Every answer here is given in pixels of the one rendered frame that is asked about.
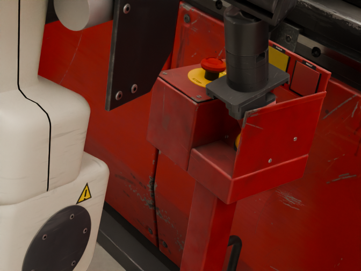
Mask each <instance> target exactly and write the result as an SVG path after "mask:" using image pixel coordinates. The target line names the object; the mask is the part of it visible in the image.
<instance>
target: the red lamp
mask: <svg viewBox="0 0 361 271"><path fill-rule="evenodd" d="M319 75H320V73H318V72H316V71H315V70H313V69H311V68H309V67H307V66H305V65H303V64H302V63H300V62H298V61H297V63H296V66H295V71H294V75H293V79H292V83H291V88H290V89H292V90H294V91H295V92H297V93H299V94H301V95H302V96H308V95H312V94H314V93H315V90H316V86H317V82H318V79H319Z"/></svg>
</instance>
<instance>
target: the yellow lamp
mask: <svg viewBox="0 0 361 271"><path fill-rule="evenodd" d="M288 58H289V56H287V55H285V54H283V53H282V52H280V51H278V50H276V49H274V48H272V47H270V46H269V63H270V64H272V65H274V66H276V67H277V68H279V69H281V70H283V71H286V67H287V62H288Z"/></svg>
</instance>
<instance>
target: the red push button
mask: <svg viewBox="0 0 361 271"><path fill-rule="evenodd" d="M200 64H201V67H202V69H204V70H205V75H204V78H205V79H207V80H209V81H214V80H216V79H218V78H219V74H220V73H222V72H224V71H225V70H226V63H225V62H224V61H222V60H221V59H218V58H213V57H210V58H204V59H202V61H201V63H200Z"/></svg>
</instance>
